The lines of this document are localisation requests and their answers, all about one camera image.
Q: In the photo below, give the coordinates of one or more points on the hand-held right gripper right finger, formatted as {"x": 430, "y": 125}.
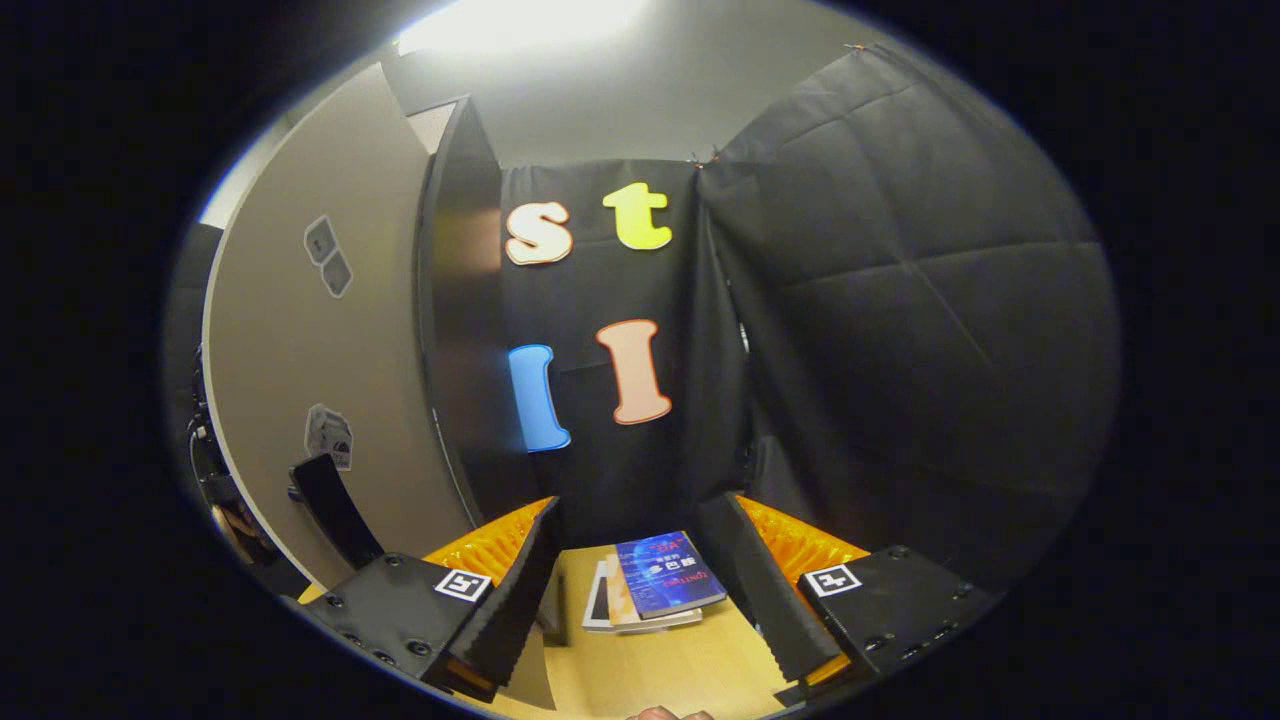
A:
{"x": 770, "y": 600}

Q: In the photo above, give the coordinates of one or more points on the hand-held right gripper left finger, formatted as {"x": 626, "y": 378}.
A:
{"x": 520, "y": 600}

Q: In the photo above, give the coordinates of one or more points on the grey double-door shoe cabinet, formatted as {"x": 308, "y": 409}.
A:
{"x": 465, "y": 300}

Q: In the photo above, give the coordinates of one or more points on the blue book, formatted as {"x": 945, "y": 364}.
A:
{"x": 665, "y": 575}

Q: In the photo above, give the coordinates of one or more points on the white book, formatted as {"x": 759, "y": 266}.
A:
{"x": 595, "y": 605}

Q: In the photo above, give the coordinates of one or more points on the grey shoe cabinet door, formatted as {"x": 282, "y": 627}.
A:
{"x": 280, "y": 350}

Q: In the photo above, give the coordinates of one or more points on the white ceiling light panel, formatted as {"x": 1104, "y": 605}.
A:
{"x": 520, "y": 22}

